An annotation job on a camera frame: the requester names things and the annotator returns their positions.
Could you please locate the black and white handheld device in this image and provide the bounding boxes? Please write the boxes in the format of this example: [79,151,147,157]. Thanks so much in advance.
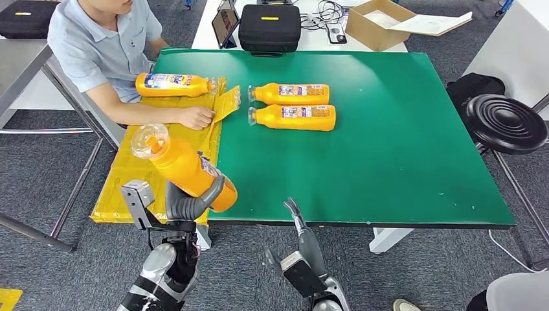
[326,22,348,45]

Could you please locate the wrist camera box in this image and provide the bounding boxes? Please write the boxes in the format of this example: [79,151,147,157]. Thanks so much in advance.
[120,180,156,231]
[280,251,328,299]

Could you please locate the yellow floor sticker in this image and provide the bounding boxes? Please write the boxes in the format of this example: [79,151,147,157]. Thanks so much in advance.
[0,288,23,311]

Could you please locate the green table mat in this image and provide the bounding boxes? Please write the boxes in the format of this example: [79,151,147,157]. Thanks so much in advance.
[153,48,515,228]

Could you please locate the grey metal frame table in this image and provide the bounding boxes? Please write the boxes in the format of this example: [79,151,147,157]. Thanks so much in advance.
[0,38,126,254]

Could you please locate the black round stool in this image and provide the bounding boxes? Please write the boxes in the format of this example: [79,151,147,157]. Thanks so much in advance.
[465,93,549,272]

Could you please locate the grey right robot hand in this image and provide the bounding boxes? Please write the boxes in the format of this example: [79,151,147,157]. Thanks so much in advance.
[265,197,330,280]

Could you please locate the black bag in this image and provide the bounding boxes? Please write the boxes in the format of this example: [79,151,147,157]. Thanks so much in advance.
[445,72,507,119]

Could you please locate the blue metal rack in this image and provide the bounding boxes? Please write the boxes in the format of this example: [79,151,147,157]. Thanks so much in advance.
[495,0,515,18]

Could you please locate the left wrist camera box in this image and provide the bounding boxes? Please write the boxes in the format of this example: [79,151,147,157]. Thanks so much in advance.
[120,180,156,231]

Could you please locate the white desk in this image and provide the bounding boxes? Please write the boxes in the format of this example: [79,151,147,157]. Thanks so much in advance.
[192,0,409,53]

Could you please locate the orange detergent bottle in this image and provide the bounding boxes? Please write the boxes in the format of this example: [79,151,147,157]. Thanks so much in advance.
[135,73,218,98]
[130,123,238,214]
[247,82,331,106]
[247,104,337,132]

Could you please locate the person's right hand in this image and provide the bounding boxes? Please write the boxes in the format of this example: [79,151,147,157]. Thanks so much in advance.
[177,106,216,131]

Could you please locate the tangled black cables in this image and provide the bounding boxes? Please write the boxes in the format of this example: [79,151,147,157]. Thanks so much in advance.
[300,0,349,31]

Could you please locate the black tablet in stand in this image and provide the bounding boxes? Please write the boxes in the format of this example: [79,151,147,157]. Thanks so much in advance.
[211,0,241,49]

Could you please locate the open brown cardboard box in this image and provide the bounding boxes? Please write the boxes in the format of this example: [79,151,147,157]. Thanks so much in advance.
[345,0,473,52]

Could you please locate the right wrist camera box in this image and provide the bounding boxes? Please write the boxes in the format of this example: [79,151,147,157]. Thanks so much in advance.
[280,251,328,299]

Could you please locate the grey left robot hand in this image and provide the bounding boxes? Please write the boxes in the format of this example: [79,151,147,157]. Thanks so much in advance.
[164,174,226,222]

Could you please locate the person's shoe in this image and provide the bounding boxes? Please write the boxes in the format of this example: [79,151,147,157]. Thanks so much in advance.
[392,298,423,311]

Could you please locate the white work table frame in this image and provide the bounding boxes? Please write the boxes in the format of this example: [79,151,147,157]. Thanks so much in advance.
[177,223,416,255]

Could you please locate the yellow taped cardboard board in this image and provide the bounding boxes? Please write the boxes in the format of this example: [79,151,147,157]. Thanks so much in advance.
[90,76,242,225]

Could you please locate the white floor cable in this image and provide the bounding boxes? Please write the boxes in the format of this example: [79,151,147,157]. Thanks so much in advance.
[487,229,549,274]

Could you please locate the black case with yellow label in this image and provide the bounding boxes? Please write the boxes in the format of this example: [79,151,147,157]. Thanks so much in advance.
[238,3,302,58]
[0,0,61,40]

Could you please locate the white packing foam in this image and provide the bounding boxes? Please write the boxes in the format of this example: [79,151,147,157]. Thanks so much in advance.
[364,9,402,29]

